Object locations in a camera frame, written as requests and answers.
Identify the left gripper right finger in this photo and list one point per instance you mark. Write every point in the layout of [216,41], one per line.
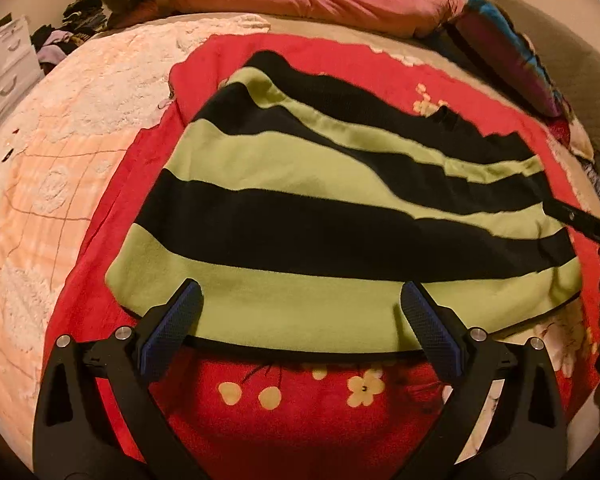
[526,438]

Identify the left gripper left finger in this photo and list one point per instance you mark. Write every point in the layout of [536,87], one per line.
[73,437]

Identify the green black striped sweater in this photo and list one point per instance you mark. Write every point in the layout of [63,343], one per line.
[302,204]

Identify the pile of dark clothes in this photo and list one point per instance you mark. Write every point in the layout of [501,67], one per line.
[81,20]

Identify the white pillow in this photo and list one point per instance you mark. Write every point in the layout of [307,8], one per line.
[580,144]

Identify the grey quilted headboard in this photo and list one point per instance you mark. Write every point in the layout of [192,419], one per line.
[572,63]

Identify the red floral blanket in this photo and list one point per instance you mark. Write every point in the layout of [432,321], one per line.
[257,413]

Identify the multicolour striped pillow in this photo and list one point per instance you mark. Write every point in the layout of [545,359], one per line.
[487,36]

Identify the cream white blanket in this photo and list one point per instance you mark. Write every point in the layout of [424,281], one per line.
[59,148]

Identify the white drawer cabinet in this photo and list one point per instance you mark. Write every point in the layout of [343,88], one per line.
[19,66]

